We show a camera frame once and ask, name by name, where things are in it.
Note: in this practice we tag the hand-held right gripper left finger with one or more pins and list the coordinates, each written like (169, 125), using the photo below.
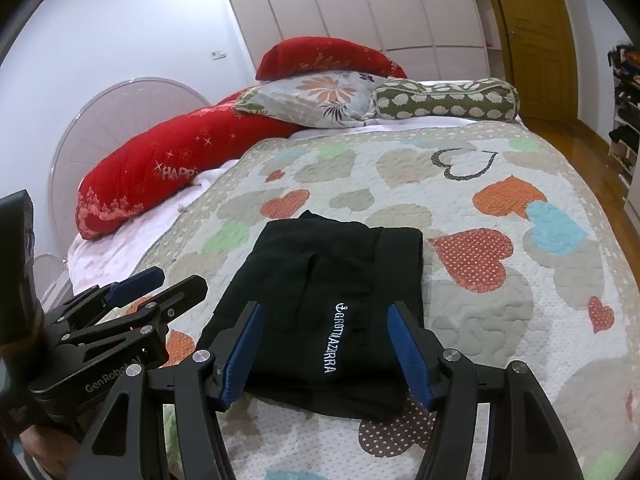
(242, 360)

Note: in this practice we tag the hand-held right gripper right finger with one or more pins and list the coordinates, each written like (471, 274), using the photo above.
(410, 355)

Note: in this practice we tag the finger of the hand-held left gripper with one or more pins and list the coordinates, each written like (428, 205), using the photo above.
(137, 281)
(182, 292)

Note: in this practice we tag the black pants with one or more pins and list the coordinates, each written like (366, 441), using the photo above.
(300, 270)

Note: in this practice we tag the person's left hand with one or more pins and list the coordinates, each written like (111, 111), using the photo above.
(50, 452)

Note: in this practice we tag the heart-print quilt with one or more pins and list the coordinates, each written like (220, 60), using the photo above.
(500, 335)

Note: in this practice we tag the red pillow with lettering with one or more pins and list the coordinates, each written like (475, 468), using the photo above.
(150, 160)

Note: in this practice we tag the floral pillow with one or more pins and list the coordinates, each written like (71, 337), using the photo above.
(320, 95)

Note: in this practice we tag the green patterned bolster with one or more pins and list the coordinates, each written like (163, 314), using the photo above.
(440, 100)

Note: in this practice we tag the plain red pillow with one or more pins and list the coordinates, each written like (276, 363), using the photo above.
(320, 57)

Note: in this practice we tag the wooden shoe rack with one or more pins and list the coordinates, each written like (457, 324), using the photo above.
(625, 120)

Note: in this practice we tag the white wardrobe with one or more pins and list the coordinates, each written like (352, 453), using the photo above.
(325, 5)

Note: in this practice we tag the wooden door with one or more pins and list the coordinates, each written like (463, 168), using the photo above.
(535, 50)

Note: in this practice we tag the wall switch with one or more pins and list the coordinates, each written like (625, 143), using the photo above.
(217, 54)

